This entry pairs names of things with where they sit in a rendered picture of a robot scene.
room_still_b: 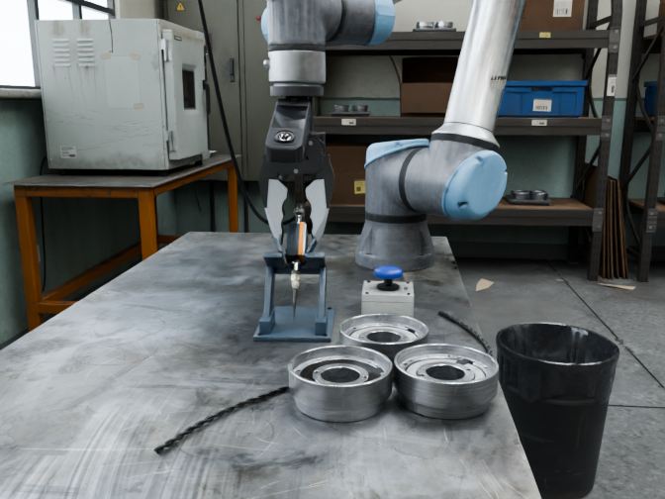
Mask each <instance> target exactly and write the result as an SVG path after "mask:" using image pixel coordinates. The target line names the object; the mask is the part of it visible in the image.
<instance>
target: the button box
mask: <svg viewBox="0 0 665 499"><path fill-rule="evenodd" d="M376 313H385V314H397V315H404V316H408V317H412V318H414V288H413V282H396V281H393V285H392V286H384V281H364V284H363V290H362V300H361V315H364V314H376Z"/></svg>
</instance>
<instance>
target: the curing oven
mask: <svg viewBox="0 0 665 499"><path fill-rule="evenodd" d="M35 28H36V38H37V49H38V59H39V69H40V80H41V89H42V100H43V110H44V120H45V131H46V141H47V161H48V168H49V169H60V175H69V172H68V169H142V170H159V176H160V177H165V176H168V173H167V170H168V169H171V168H175V167H178V166H181V165H185V164H188V163H191V162H195V165H202V164H203V163H202V160H204V159H207V158H210V134H209V114H211V106H210V86H209V85H208V82H207V58H206V46H205V37H204V33H201V32H198V31H193V30H190V29H187V28H184V27H182V26H179V25H176V24H173V23H170V22H167V21H164V20H160V19H82V20H35Z"/></svg>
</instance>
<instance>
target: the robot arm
mask: <svg viewBox="0 0 665 499"><path fill-rule="evenodd" d="M266 1H267V8H266V9H265V11H264V12H263V15H262V19H261V29H262V34H263V35H264V37H265V39H266V40H267V42H268V51H269V53H268V56H269V58H270V60H265V61H264V67H270V69H269V82H270V83H273V84H274V86H270V96H285V99H281V98H279V99H277V101H276V105H275V109H274V112H273V116H272V120H271V123H270V127H269V131H268V134H267V138H266V142H265V150H266V154H264V155H263V163H262V166H261V168H260V171H259V188H260V192H261V196H262V201H263V205H264V208H265V211H266V215H267V219H268V223H269V226H270V229H271V232H272V234H273V236H274V238H277V240H278V243H279V245H283V237H284V228H283V219H284V216H285V212H284V208H283V206H284V202H285V200H286V199H287V197H288V193H289V187H288V186H287V185H286V184H285V183H284V182H283V181H282V176H279V173H281V174H283V179H287V177H288V176H289V175H290V174H303V175H304V176H305V177H306V179H310V178H311V174H312V173H315V177H314V181H312V182H311V183H310V184H309V185H308V186H307V188H306V190H305V192H306V197H307V199H308V201H309V202H310V204H311V208H312V210H311V214H310V218H311V221H312V223H313V226H312V231H311V234H312V239H313V238H315V239H316V240H317V244H318V242H319V241H320V239H321V237H322V235H323V233H324V230H325V226H326V222H327V217H328V213H329V208H330V203H331V200H332V195H333V187H334V173H333V168H332V166H331V163H330V155H329V154H326V132H314V96H324V86H321V85H322V84H323V83H325V82H326V53H325V51H326V47H332V46H343V45H361V46H363V47H367V46H376V45H380V44H382V43H384V42H385V41H386V40H387V39H388V38H389V36H390V35H391V33H392V31H393V28H394V25H395V18H396V16H395V8H394V4H396V3H398V2H400V1H402V0H266ZM524 3H525V0H473V2H472V7H471V11H470V15H469V19H468V23H467V28H466V32H465V36H464V40H463V44H462V49H461V53H460V57H459V61H458V64H457V68H456V73H455V77H454V81H453V85H452V89H451V94H450V98H449V102H448V106H447V110H446V115H445V119H444V123H443V125H442V126H441V127H440V128H439V129H437V130H436V131H434V132H432V135H431V139H430V142H429V141H428V140H427V139H418V140H404V141H393V142H385V143H377V144H373V145H371V146H369V148H368V149H367V152H366V163H365V165H364V167H365V169H366V173H365V224H364V227H363V230H362V233H361V236H360V239H359V242H358V245H357V248H356V252H355V262H356V263H357V264H358V265H360V266H362V267H365V268H369V269H374V270H375V268H377V267H379V266H383V265H392V266H397V267H399V268H401V269H402V271H416V270H422V269H427V268H430V267H432V266H434V261H435V252H434V248H433V244H432V241H431V237H430V234H429V231H428V224H427V214H431V215H436V216H441V217H447V218H449V219H452V220H469V221H474V220H479V219H482V218H484V217H486V216H487V215H488V213H491V212H492V211H493V210H494V209H495V208H496V206H497V205H498V204H499V202H500V200H501V198H502V196H503V194H504V191H505V188H506V184H507V173H506V172H505V170H506V168H507V167H506V164H505V162H504V160H503V158H502V157H501V156H500V155H498V153H499V149H500V146H499V144H498V143H497V141H496V139H495V138H494V131H495V127H496V123H497V118H498V114H499V110H500V106H501V102H502V98H503V93H504V89H505V85H506V81H507V77H508V73H509V68H510V64H511V60H512V56H513V52H514V48H515V43H516V39H517V35H518V31H519V27H520V23H521V19H522V14H523V7H524Z"/></svg>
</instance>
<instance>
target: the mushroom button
mask: <svg viewBox="0 0 665 499"><path fill-rule="evenodd" d="M374 276H376V277H378V278H382V279H384V286H392V285H393V279H397V278H400V277H402V276H403V271H402V269H401V268H399V267H397V266H392V265H383V266H379V267H377V268H375V270H374Z"/></svg>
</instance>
